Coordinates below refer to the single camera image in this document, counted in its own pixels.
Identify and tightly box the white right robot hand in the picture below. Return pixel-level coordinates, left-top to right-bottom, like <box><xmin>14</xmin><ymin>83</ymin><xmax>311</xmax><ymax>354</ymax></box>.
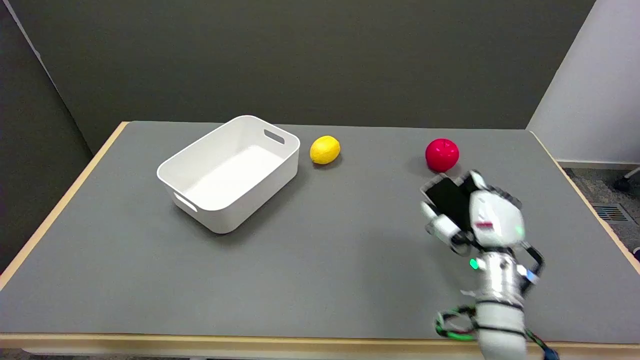
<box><xmin>419</xmin><ymin>169</ymin><xmax>526</xmax><ymax>256</ymax></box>

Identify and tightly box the black chalkboard eraser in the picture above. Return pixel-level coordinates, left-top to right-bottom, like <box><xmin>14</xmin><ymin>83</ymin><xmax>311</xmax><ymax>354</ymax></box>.
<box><xmin>420</xmin><ymin>176</ymin><xmax>475</xmax><ymax>231</ymax></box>

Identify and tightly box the white plastic storage box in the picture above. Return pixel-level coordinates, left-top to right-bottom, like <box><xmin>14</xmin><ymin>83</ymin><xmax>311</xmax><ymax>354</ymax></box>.
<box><xmin>156</xmin><ymin>115</ymin><xmax>301</xmax><ymax>235</ymax></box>

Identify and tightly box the red apple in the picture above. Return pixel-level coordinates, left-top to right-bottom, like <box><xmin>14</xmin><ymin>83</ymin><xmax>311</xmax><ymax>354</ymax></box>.
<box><xmin>425</xmin><ymin>138</ymin><xmax>460</xmax><ymax>174</ymax></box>

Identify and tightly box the floor vent grille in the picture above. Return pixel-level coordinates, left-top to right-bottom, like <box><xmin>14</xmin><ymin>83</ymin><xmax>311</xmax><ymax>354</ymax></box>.
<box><xmin>593</xmin><ymin>203</ymin><xmax>630</xmax><ymax>223</ymax></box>

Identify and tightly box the black chair caster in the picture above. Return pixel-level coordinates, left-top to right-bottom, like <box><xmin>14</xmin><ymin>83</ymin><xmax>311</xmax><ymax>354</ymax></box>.
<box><xmin>614</xmin><ymin>168</ymin><xmax>640</xmax><ymax>193</ymax></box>

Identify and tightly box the yellow lemon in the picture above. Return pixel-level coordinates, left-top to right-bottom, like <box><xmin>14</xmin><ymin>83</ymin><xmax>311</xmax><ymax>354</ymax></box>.
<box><xmin>309</xmin><ymin>135</ymin><xmax>342</xmax><ymax>165</ymax></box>

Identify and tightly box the black and green cable loop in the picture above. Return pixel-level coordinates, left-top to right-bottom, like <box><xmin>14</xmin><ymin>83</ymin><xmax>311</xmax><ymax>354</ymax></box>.
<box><xmin>434</xmin><ymin>306</ymin><xmax>560</xmax><ymax>360</ymax></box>

